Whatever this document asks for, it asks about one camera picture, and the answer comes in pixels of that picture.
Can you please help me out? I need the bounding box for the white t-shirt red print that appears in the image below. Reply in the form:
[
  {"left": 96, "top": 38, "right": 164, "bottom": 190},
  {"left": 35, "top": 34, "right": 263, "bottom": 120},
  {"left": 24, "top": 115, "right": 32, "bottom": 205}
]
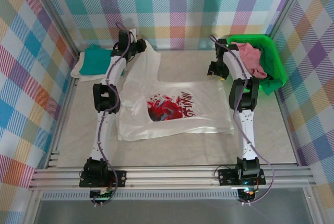
[{"left": 116, "top": 40, "right": 235, "bottom": 142}]

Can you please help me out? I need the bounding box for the pink t-shirt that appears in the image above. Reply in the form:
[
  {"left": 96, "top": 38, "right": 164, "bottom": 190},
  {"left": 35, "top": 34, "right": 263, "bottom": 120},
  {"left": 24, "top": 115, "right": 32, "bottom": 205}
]
[{"left": 236, "top": 42, "right": 268, "bottom": 79}]

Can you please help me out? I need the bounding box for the teal folded t-shirt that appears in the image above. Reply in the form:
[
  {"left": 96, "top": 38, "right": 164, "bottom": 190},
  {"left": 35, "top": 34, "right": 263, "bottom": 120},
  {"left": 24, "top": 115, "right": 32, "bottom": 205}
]
[{"left": 79, "top": 45, "right": 113, "bottom": 76}]

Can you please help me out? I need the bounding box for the cream folded t-shirt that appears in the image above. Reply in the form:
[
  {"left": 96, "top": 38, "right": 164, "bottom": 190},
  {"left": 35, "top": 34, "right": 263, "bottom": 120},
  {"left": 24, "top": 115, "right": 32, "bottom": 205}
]
[{"left": 70, "top": 51, "right": 126, "bottom": 82}]

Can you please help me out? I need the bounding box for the dark green t-shirt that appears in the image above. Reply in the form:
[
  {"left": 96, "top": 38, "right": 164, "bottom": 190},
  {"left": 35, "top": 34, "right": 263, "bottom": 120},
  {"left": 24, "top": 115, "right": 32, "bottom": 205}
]
[{"left": 257, "top": 43, "right": 285, "bottom": 96}]

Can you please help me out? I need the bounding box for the green plastic basket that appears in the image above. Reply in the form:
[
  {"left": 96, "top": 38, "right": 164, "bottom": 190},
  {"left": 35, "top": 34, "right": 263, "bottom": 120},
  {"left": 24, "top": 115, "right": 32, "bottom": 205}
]
[{"left": 226, "top": 34, "right": 288, "bottom": 91}]

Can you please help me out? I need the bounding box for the right controller board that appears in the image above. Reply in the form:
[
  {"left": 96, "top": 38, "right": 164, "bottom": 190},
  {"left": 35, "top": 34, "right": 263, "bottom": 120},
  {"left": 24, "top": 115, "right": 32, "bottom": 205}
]
[{"left": 238, "top": 187, "right": 256, "bottom": 201}]

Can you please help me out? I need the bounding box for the controller board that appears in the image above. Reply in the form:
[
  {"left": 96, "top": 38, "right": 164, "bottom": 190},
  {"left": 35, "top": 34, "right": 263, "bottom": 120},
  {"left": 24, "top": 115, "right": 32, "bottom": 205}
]
[
  {"left": 238, "top": 187, "right": 256, "bottom": 201},
  {"left": 90, "top": 188, "right": 115, "bottom": 204}
]

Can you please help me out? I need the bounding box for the left controller board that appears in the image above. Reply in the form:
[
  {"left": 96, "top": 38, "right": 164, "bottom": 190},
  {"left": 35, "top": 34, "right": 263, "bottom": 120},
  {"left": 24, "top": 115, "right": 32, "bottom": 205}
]
[{"left": 90, "top": 188, "right": 115, "bottom": 204}]

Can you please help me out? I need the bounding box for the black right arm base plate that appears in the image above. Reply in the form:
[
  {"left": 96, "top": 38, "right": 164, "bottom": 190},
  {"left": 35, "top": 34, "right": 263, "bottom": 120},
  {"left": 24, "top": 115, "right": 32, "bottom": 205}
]
[{"left": 218, "top": 168, "right": 266, "bottom": 186}]

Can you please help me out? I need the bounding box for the aluminium frame crossbar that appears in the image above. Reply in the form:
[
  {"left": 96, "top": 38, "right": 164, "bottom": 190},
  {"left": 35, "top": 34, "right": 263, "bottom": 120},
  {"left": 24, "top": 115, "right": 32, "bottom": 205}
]
[{"left": 28, "top": 166, "right": 317, "bottom": 190}]

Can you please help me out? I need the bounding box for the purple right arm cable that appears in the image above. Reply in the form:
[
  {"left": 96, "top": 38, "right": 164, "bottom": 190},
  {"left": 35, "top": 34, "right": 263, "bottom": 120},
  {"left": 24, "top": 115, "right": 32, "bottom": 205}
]
[{"left": 210, "top": 34, "right": 277, "bottom": 205}]

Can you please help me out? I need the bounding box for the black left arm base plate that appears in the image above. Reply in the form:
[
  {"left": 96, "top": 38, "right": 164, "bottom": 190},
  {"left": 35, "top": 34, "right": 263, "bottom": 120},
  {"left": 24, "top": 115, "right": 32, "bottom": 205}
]
[{"left": 79, "top": 170, "right": 127, "bottom": 188}]

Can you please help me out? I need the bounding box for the slotted grey cable duct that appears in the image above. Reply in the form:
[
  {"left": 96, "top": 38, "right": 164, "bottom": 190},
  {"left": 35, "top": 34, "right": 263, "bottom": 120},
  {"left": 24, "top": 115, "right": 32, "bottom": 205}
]
[{"left": 41, "top": 192, "right": 240, "bottom": 201}]

